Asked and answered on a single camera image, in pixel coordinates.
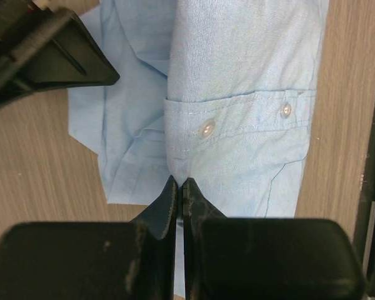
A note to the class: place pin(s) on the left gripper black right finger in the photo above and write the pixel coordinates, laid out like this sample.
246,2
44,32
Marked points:
271,258

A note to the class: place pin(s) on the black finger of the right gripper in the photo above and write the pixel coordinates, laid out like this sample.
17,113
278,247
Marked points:
58,53

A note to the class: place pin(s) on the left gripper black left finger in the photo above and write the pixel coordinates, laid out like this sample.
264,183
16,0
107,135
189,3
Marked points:
93,260

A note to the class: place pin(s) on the light blue long sleeve shirt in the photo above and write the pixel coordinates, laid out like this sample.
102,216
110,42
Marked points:
219,91

